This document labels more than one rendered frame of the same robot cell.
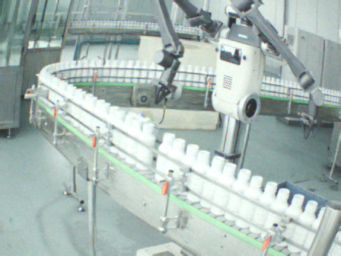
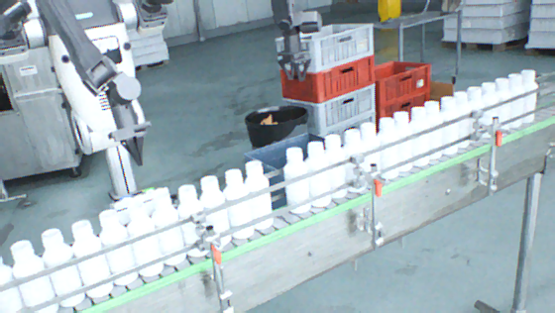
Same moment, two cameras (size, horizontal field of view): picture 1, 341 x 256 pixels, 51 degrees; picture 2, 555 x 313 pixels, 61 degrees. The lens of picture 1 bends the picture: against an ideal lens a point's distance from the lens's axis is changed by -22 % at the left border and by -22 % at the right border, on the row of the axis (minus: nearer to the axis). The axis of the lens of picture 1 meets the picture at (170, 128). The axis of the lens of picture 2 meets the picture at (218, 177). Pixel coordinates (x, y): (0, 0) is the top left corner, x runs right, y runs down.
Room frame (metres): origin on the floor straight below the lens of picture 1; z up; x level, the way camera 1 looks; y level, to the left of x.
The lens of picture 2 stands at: (1.33, 1.09, 1.58)
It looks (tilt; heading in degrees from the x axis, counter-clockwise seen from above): 23 degrees down; 287
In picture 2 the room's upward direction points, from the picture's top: 9 degrees counter-clockwise
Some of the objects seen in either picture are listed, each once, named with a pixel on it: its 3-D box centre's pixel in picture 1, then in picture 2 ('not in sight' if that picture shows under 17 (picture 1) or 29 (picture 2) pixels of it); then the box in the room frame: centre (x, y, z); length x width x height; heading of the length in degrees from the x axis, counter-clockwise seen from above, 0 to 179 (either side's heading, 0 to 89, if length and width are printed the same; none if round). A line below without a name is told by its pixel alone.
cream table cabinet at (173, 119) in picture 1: (177, 80); not in sight; (6.13, -0.01, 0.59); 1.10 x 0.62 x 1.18; 113
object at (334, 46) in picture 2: not in sight; (325, 47); (1.48, -2.55, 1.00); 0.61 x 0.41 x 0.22; 48
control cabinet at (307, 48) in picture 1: (301, 75); not in sight; (7.53, -2.35, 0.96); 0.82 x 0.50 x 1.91; 113
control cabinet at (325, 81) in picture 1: (328, 81); not in sight; (7.88, -3.18, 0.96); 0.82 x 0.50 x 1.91; 113
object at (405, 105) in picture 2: not in sight; (387, 108); (1.01, -3.09, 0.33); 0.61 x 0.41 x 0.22; 44
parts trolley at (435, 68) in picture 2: not in sight; (414, 48); (0.56, -4.86, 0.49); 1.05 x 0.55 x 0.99; 41
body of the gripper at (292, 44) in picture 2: (313, 110); (292, 46); (1.50, -0.55, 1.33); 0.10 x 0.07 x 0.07; 131
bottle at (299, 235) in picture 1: (304, 227); (473, 115); (0.97, -0.43, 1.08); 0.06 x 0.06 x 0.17
